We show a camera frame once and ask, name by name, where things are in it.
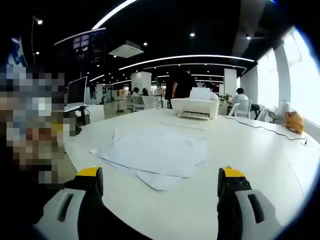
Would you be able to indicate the stack of white printing papers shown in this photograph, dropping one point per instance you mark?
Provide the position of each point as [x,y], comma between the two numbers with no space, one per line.
[155,152]

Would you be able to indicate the computer monitor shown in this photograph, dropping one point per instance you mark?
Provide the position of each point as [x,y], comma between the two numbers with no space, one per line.
[76,91]

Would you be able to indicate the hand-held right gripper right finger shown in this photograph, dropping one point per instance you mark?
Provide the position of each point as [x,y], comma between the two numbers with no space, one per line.
[240,212]

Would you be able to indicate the orange bag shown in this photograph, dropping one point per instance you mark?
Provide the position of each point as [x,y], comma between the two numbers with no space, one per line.
[296,122]

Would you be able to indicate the white sheets in printer feeder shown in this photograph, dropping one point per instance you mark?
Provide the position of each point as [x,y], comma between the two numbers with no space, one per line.
[200,93]

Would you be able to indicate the white container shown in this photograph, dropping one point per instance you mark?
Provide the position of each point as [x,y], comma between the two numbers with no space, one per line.
[285,107]

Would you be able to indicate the white office chair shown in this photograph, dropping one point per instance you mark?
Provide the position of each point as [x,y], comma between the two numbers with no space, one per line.
[149,102]
[243,108]
[135,103]

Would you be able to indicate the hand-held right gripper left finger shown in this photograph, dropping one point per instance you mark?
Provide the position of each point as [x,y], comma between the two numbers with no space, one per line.
[72,212]

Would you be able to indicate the ceiling air conditioner vent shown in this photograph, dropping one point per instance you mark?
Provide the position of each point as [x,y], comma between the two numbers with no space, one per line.
[126,49]

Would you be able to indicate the black monitor stand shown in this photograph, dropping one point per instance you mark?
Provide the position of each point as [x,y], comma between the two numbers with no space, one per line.
[83,117]

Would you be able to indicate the white printer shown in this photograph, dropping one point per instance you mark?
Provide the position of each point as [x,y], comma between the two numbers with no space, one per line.
[197,107]

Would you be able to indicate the hanging ceiling screen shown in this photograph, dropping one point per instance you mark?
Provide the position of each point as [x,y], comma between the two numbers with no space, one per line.
[82,50]

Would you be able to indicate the white table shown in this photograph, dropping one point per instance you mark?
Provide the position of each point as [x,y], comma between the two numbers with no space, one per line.
[250,160]

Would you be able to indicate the blue white wall poster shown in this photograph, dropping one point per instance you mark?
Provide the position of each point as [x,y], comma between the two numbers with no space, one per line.
[17,57]

